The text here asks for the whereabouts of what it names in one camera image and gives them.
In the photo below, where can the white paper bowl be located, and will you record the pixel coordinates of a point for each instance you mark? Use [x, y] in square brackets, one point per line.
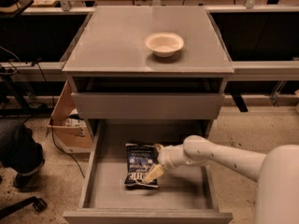
[164, 44]

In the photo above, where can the dark shoe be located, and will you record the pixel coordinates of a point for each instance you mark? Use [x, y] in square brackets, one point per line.
[21, 181]

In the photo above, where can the grey drawer cabinet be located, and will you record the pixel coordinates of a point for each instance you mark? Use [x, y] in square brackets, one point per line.
[111, 56]

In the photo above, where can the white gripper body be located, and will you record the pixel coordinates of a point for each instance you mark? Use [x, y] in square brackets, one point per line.
[165, 160]

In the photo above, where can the black office chair base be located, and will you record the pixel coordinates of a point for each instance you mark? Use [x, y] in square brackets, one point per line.
[38, 203]

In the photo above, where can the blue chip bag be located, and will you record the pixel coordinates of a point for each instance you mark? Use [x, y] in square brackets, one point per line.
[139, 160]

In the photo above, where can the person's leg in jeans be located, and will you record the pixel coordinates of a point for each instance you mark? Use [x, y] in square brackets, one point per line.
[18, 149]

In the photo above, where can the open cardboard box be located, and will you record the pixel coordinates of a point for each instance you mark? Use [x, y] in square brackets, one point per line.
[70, 133]

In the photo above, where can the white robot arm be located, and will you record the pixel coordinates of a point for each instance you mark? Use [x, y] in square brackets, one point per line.
[276, 173]

